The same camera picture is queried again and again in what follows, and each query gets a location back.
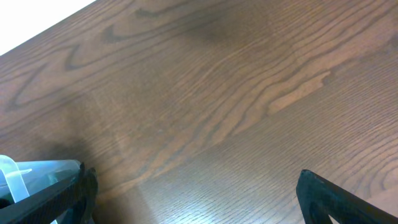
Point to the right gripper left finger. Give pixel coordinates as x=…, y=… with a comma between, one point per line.
x=72, y=198

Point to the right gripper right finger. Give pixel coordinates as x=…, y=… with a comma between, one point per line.
x=321, y=201

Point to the clear plastic storage bin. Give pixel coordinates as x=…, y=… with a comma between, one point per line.
x=20, y=180

